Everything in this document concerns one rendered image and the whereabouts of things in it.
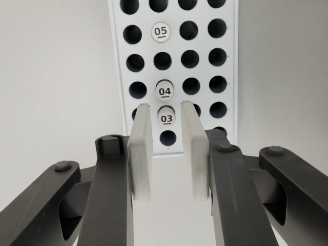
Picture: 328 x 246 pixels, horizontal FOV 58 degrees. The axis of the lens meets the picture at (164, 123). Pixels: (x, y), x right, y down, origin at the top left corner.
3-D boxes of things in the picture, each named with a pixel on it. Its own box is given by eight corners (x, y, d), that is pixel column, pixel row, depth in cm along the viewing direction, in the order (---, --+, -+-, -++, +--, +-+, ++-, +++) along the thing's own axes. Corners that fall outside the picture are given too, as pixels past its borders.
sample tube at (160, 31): (169, 38, 23) (172, 40, 19) (153, 40, 23) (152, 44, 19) (167, 21, 23) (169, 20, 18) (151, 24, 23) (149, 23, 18)
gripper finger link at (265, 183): (215, 174, 11) (297, 169, 11) (198, 129, 16) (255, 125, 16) (216, 209, 11) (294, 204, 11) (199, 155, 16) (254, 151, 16)
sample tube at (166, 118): (173, 110, 25) (176, 127, 20) (158, 111, 25) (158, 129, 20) (172, 95, 24) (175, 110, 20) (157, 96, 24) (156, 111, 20)
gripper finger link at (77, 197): (129, 216, 11) (51, 221, 11) (137, 159, 16) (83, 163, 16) (124, 181, 11) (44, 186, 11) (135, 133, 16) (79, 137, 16)
